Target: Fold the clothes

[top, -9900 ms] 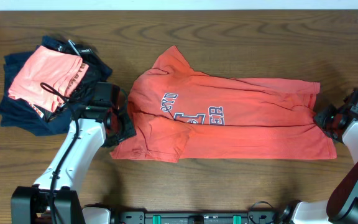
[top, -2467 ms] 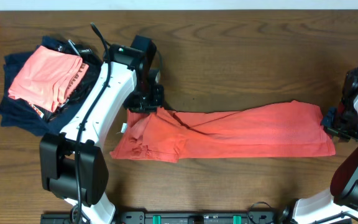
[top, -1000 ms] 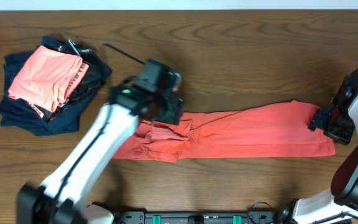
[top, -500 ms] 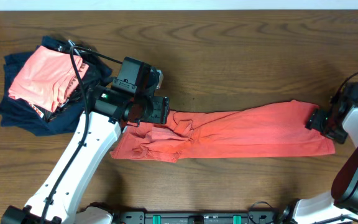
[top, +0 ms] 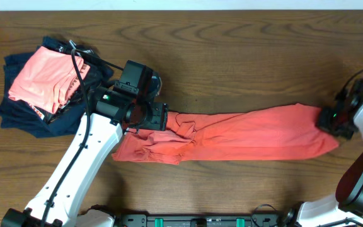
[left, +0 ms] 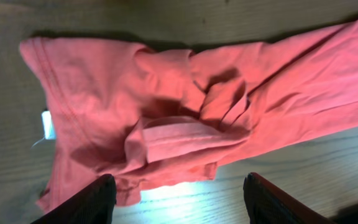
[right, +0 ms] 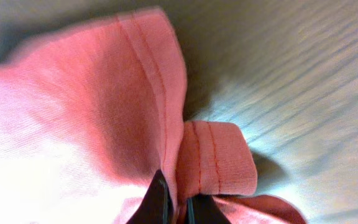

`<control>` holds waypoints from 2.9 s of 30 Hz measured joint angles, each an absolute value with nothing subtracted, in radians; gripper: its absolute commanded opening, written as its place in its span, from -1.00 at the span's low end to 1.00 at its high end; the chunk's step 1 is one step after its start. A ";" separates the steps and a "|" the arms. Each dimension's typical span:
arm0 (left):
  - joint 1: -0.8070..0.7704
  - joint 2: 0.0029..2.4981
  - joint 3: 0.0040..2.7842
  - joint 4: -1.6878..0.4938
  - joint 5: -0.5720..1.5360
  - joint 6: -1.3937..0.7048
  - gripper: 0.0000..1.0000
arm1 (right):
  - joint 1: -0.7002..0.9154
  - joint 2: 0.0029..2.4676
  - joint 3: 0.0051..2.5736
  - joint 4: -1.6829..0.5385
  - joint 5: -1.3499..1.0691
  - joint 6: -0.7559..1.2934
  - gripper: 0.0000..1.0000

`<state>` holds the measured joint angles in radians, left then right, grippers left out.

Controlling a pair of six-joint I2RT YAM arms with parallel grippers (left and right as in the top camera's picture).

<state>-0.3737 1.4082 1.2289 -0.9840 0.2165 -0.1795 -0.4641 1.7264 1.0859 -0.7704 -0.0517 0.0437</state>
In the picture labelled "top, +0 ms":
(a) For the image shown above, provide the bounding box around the red soccer t-shirt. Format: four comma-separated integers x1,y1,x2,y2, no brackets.
112,103,339,165

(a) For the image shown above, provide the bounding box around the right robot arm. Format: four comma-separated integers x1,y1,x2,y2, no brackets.
284,79,363,226

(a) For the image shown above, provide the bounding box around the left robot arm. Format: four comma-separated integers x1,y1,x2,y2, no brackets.
1,61,168,226

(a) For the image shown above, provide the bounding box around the folded black garment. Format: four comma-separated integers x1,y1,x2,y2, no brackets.
42,37,113,124

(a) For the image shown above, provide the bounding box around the folded pink shirt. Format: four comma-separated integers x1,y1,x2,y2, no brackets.
8,47,90,114

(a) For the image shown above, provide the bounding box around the folded navy garment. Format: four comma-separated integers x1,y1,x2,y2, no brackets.
0,52,83,138

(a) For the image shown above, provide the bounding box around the black mounting rail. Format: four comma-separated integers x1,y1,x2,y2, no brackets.
77,204,296,227

